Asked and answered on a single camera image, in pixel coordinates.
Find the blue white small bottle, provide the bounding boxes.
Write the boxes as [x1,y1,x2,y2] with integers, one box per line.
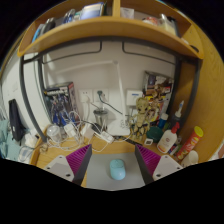
[156,113,169,130]

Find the light blue computer mouse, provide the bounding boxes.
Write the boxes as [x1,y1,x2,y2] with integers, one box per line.
[109,158,127,181]

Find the white desk lamp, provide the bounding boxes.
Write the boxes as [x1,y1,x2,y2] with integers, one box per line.
[63,59,132,137]

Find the red chip can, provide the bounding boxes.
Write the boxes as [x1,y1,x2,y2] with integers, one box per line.
[175,125,204,161]

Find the white mug with face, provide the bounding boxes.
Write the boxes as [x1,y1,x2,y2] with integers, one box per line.
[180,149,200,168]

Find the white cable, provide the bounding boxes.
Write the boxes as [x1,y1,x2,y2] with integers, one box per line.
[44,134,108,153]

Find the wooden tree figure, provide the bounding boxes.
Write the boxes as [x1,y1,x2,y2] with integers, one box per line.
[130,96,151,143]

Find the colourful printed box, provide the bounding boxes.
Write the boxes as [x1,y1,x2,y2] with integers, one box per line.
[143,70,174,123]

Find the metal cup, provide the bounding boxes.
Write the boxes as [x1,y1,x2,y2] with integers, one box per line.
[93,109,109,127]

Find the dark green round container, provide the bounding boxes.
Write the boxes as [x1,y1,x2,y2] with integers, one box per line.
[146,126,164,144]

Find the white power adapter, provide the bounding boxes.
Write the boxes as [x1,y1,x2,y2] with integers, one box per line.
[63,123,77,138]

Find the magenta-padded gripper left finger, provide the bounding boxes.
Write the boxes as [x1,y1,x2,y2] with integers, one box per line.
[43,143,93,186]

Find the teal blanket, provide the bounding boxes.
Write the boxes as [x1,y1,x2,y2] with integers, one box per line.
[0,119,21,159]

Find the clear glass jar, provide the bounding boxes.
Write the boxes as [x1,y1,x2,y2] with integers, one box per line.
[46,124,63,143]

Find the wooden shelf unit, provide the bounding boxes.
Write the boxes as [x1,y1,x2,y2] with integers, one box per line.
[17,0,205,60]

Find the white red-capped lotion bottle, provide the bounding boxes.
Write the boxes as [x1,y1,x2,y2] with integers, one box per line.
[156,121,181,154]

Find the blue robot model box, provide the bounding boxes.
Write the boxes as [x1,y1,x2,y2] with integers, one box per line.
[43,81,79,127]

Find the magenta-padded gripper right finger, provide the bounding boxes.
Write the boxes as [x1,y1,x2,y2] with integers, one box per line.
[134,143,184,185]

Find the white power strip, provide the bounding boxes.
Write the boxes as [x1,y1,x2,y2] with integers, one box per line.
[99,130,115,144]

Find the black hanging bag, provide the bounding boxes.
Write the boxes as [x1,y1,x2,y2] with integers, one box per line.
[8,98,25,143]

